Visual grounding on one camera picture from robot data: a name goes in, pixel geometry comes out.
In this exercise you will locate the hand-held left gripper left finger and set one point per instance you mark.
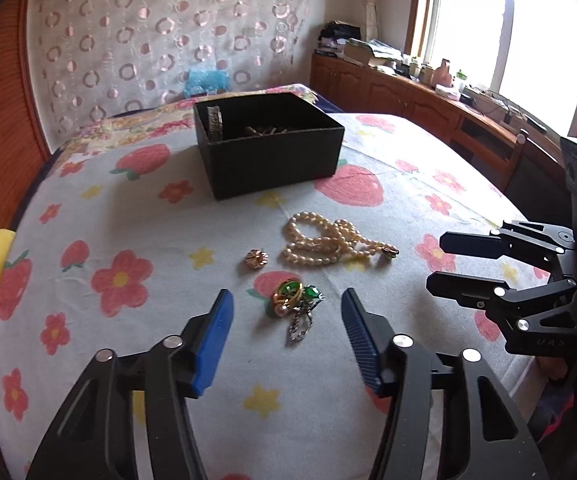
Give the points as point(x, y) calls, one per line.
point(213, 345)

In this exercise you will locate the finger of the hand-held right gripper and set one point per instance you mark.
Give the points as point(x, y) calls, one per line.
point(461, 290)
point(468, 245)

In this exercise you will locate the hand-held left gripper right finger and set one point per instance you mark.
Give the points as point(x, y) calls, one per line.
point(361, 345)

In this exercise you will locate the green and gold brooch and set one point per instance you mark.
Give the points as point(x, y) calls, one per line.
point(286, 292)

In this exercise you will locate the small gold flower brooch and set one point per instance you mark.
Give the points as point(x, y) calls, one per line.
point(256, 258)

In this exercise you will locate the black cardboard box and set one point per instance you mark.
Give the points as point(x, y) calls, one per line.
point(268, 170)

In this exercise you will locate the silver rhinestone brooch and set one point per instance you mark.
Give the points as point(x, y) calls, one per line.
point(214, 121)

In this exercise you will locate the white tissue pack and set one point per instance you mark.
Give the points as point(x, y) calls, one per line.
point(447, 92)

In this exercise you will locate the wooden side cabinet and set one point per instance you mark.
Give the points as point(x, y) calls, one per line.
point(393, 95)

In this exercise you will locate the pink bottle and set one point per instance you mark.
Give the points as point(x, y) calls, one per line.
point(442, 72)

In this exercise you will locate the row of small bottles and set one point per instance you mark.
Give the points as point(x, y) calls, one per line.
point(415, 67)

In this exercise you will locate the dark blue bed sheet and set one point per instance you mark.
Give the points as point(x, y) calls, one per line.
point(328, 105)

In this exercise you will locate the wood-framed window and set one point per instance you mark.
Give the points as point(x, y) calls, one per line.
point(493, 30)

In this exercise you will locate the stack of books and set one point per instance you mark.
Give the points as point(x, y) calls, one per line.
point(371, 52)

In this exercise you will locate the pile of dark clothes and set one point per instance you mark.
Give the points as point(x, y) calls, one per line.
point(338, 37)

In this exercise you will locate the pale patterned window curtain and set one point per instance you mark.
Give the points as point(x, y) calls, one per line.
point(370, 0)

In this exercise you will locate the blue plastic bag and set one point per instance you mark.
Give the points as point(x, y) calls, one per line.
point(207, 81)

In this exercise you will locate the sheer circle-patterned wall curtain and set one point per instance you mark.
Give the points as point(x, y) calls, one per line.
point(143, 35)

